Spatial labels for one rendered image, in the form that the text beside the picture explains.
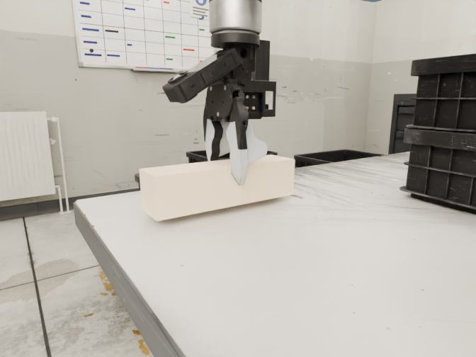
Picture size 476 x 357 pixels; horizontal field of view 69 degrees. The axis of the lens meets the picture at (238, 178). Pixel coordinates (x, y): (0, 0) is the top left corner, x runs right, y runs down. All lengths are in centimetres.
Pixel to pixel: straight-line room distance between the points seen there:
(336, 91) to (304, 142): 78
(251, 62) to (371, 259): 32
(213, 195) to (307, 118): 374
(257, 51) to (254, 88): 6
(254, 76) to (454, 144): 31
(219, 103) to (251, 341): 34
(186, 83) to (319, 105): 392
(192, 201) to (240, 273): 16
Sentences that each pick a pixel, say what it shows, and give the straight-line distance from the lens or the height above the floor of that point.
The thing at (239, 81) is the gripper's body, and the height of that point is 89.
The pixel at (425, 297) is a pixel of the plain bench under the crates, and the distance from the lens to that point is 36.
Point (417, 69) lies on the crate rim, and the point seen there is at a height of 92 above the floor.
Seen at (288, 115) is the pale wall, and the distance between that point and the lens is 401.
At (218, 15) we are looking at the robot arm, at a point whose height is 98.
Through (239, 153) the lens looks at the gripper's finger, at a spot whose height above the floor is 79.
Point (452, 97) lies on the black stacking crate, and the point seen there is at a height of 87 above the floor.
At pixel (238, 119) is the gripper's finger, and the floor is 84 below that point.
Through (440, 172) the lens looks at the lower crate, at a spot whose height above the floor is 75.
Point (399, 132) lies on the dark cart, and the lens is 239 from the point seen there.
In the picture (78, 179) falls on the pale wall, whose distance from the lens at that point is 308.
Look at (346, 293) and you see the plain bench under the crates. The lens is 34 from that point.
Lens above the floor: 87
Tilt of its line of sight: 13 degrees down
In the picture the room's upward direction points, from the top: straight up
